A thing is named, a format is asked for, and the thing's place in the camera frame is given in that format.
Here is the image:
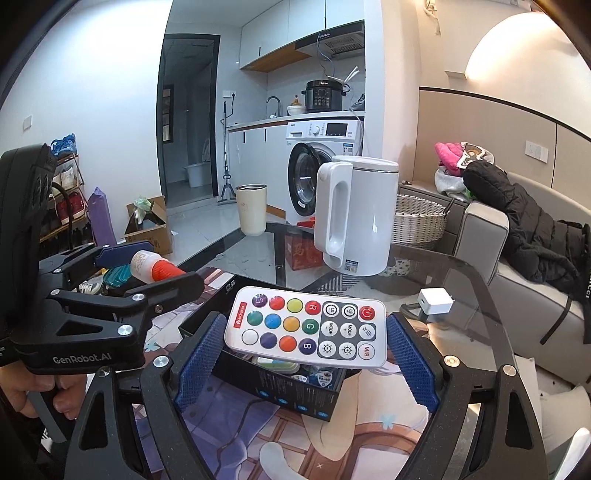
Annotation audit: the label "white kitchen counter cabinet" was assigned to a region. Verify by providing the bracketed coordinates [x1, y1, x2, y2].
[228, 111, 365, 217]

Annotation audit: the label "dark wall frame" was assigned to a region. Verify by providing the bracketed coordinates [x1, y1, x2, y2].
[161, 84, 175, 145]

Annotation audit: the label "red cardboard box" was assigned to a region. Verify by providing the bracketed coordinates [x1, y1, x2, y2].
[284, 231, 324, 271]

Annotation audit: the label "black puffer jacket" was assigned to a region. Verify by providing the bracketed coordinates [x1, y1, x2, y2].
[463, 161, 591, 344]

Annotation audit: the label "mop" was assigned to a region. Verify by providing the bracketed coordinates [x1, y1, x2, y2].
[218, 102, 238, 206]

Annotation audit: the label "white electric kettle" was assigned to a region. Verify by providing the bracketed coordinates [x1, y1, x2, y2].
[314, 155, 399, 277]

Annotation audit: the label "black pressure cooker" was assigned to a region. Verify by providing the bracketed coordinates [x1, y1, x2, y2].
[302, 79, 348, 112]

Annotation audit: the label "black cardboard box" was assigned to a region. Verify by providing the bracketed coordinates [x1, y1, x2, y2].
[178, 274, 352, 423]

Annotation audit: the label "white charger plug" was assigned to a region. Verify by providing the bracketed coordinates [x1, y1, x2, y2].
[419, 288, 455, 317]

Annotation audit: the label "kitchen range hood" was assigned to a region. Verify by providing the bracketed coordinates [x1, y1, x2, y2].
[295, 25, 365, 58]

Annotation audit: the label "patterned cushion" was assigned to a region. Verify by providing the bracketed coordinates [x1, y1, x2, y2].
[457, 143, 495, 167]

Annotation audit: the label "pink cloth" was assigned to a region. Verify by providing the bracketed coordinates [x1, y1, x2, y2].
[434, 141, 467, 176]

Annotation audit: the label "white bucket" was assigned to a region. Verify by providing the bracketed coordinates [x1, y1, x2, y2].
[185, 161, 211, 188]

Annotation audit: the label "brown cardboard box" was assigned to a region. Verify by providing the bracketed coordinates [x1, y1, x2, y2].
[122, 196, 174, 259]

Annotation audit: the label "person's left hand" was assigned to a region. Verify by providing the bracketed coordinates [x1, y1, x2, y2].
[0, 367, 88, 421]

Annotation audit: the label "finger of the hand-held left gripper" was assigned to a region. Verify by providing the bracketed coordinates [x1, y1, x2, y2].
[44, 271, 205, 339]
[39, 240, 156, 292]

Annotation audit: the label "white glue bottle red cap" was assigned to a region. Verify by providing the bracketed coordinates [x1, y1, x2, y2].
[130, 250, 188, 283]

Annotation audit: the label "white remote with coloured buttons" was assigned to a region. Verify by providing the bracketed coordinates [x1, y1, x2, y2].
[224, 286, 387, 370]

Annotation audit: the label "white washing machine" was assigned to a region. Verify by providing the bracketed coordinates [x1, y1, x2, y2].
[285, 121, 363, 222]

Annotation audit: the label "black cable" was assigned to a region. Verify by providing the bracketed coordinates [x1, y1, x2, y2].
[50, 182, 77, 252]

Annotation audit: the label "white wicker basket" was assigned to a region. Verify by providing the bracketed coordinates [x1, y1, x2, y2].
[392, 194, 448, 250]

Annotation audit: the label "white upper kitchen cabinets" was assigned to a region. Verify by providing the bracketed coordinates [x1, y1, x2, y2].
[239, 0, 384, 72]

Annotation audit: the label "metal shoe rack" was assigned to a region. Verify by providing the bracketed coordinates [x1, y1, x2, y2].
[39, 136, 93, 245]

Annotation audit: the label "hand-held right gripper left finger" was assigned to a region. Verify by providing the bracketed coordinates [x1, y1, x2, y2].
[69, 311, 228, 480]

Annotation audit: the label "purple bag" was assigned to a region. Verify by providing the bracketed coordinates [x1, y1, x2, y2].
[88, 187, 117, 247]

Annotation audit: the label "beige trash bin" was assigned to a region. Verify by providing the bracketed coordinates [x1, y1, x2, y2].
[235, 184, 267, 237]

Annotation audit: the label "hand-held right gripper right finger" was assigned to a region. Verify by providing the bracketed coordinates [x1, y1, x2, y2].
[385, 313, 546, 480]

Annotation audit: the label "grey sofa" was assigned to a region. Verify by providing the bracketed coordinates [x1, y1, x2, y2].
[455, 173, 591, 384]

